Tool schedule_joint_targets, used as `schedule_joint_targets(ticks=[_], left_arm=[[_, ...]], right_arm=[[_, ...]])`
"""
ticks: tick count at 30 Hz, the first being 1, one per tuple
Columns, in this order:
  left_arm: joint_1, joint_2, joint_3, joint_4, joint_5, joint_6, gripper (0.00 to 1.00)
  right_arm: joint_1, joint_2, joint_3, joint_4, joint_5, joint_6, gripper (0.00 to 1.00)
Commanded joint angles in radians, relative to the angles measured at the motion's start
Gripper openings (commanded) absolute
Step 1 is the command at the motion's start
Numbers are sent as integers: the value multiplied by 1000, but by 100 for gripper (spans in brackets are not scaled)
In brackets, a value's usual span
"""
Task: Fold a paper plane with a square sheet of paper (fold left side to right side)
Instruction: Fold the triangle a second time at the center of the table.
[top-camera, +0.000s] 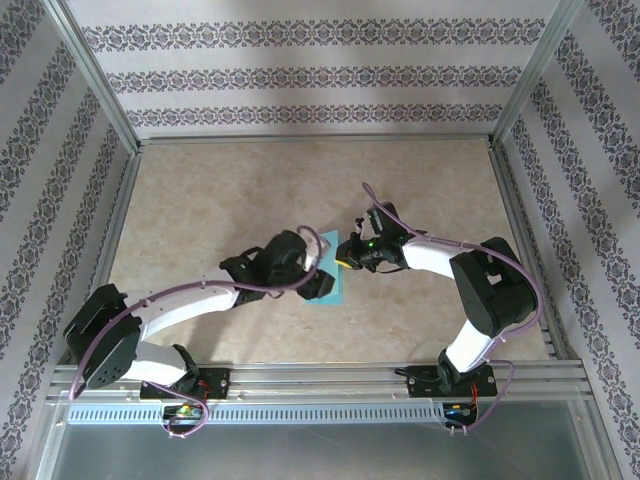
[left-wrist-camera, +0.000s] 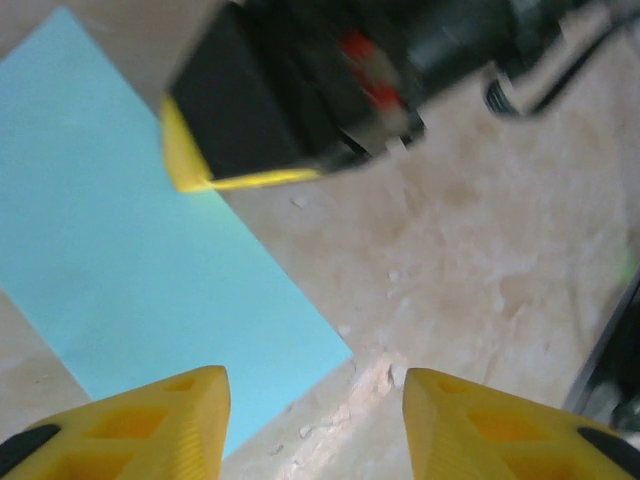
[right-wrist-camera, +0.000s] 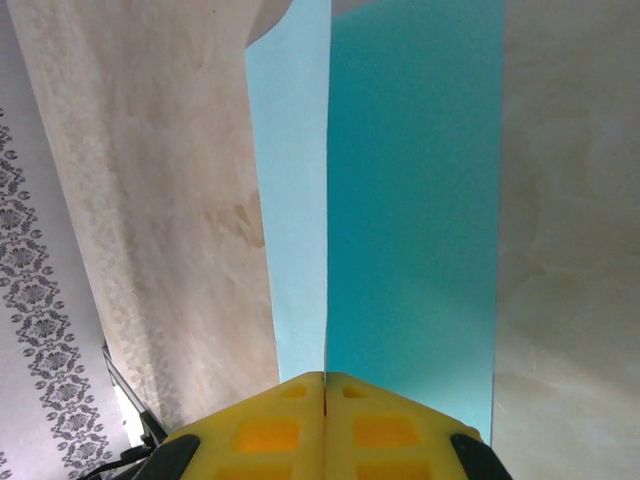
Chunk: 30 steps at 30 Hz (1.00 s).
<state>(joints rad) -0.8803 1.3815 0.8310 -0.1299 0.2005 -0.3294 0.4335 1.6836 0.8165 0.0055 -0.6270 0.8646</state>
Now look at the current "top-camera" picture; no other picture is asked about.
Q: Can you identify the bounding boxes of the grey sheet metal panel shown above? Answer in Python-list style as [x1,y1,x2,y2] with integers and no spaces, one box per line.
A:
[29,399,616,480]

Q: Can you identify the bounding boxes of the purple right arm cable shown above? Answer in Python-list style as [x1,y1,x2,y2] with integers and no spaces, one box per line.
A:
[360,182,544,436]

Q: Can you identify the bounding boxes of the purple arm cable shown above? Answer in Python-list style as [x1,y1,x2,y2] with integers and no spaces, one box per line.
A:
[69,225,326,440]
[360,182,544,436]

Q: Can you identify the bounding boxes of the wide aluminium base rail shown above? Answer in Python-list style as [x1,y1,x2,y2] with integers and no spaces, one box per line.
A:
[47,363,594,401]

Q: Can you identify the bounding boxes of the long aluminium frame rail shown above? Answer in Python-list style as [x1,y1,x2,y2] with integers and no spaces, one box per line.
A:
[137,133,496,147]

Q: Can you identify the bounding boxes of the slotted grey cable duct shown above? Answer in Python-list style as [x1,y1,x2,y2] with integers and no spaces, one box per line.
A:
[66,402,481,426]

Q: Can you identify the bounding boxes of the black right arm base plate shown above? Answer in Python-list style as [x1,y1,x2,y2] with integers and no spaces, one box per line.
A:
[405,364,499,400]

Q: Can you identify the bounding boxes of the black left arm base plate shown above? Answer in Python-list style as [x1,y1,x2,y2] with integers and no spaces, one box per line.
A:
[139,367,232,401]

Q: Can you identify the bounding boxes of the short aluminium frame rail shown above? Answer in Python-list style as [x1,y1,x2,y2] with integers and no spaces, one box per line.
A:
[67,149,144,366]
[487,144,581,361]

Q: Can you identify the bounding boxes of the aluminium frame post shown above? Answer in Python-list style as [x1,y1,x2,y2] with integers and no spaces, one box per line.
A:
[488,0,586,151]
[42,0,142,156]

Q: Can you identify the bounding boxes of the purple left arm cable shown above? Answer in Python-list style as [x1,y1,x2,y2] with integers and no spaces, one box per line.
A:
[69,225,326,440]

